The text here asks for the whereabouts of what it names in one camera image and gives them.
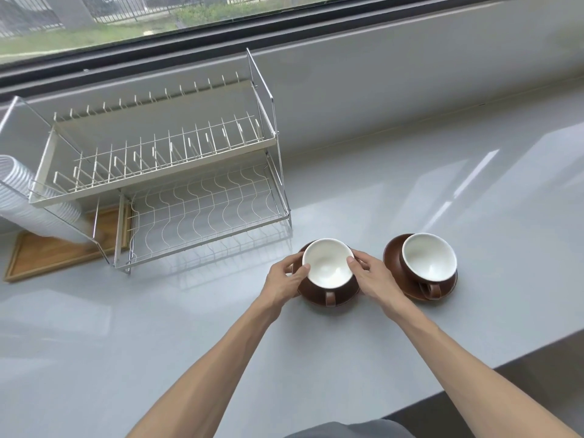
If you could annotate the black metal fence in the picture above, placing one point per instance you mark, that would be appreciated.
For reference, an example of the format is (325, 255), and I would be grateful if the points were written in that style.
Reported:
(27, 13)

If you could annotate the person's left thumb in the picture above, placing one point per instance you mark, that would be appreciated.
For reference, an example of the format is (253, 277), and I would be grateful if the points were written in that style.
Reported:
(299, 274)

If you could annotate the brown cup with white inside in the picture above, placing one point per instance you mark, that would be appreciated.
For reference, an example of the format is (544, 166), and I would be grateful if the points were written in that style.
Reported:
(328, 268)
(430, 263)

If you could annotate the two-tier metal dish rack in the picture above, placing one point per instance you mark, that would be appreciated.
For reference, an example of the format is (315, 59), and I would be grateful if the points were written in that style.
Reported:
(155, 168)

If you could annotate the person's left hand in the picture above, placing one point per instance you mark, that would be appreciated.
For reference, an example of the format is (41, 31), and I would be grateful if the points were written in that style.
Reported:
(280, 286)

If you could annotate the person's right forearm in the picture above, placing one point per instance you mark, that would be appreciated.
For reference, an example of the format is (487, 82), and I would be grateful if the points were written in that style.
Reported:
(465, 376)

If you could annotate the stack of white plastic cups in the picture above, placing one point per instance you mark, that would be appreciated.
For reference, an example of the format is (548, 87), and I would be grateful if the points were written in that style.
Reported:
(32, 196)

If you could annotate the person's left forearm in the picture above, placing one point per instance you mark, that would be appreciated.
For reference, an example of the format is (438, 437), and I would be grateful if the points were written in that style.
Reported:
(200, 373)

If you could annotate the black window frame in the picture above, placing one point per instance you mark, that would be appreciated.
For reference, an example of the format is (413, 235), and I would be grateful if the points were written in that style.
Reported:
(283, 36)

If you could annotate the wooden tray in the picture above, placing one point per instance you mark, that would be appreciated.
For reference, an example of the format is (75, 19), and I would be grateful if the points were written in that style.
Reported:
(50, 250)

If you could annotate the person's grey clothing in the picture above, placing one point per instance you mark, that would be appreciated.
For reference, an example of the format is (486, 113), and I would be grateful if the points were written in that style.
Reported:
(346, 428)

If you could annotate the person's right thumb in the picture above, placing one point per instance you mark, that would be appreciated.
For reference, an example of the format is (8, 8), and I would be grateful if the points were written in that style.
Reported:
(354, 268)

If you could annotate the person's right hand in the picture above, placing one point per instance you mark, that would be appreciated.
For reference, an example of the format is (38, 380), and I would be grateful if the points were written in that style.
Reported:
(375, 281)

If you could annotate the brown saucer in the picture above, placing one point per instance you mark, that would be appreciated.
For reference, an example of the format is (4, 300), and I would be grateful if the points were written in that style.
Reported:
(340, 301)
(394, 264)

